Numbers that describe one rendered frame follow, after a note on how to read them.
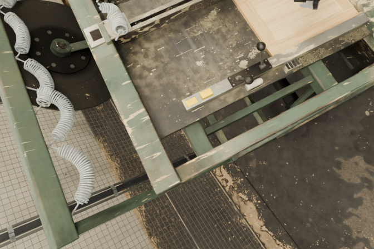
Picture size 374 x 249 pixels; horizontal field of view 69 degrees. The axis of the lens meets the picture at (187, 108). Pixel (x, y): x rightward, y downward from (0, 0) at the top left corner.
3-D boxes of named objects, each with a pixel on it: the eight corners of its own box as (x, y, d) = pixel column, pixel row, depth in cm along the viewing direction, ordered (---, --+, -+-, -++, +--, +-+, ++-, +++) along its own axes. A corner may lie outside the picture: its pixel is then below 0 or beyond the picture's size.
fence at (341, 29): (364, 25, 128) (370, 20, 124) (186, 113, 116) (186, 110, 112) (358, 17, 129) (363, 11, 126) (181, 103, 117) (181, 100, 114)
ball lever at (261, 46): (268, 68, 116) (267, 42, 107) (261, 72, 116) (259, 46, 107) (263, 64, 119) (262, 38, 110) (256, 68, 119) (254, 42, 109)
